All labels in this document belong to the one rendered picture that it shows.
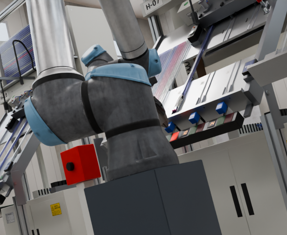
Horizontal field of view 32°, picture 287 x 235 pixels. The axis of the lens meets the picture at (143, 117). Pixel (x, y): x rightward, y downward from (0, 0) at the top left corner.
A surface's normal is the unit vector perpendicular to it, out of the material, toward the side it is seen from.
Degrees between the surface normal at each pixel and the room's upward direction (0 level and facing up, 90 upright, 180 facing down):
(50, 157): 90
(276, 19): 90
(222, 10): 133
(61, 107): 86
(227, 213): 90
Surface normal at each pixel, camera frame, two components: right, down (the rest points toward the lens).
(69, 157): -0.69, 0.07
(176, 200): 0.78, -0.28
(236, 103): -0.34, 0.70
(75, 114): -0.13, 0.16
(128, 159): -0.34, -0.36
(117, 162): -0.65, -0.26
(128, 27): 0.44, 0.44
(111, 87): -0.29, -0.11
